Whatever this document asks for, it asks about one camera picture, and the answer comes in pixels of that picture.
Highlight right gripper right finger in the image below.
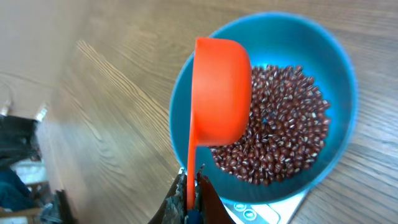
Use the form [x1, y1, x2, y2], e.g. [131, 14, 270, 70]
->
[195, 164, 235, 224]

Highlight blue bowl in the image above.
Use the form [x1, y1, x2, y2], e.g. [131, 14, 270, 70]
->
[168, 11, 359, 205]

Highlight red measuring scoop blue handle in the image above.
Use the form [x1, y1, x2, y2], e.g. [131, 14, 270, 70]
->
[186, 37, 252, 223]

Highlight white digital kitchen scale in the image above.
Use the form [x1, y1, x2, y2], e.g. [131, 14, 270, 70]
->
[178, 167, 310, 224]

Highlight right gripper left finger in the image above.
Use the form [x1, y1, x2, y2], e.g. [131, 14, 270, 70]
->
[148, 172, 187, 224]

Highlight red beans in bowl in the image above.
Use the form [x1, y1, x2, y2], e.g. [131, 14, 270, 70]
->
[210, 65, 331, 185]

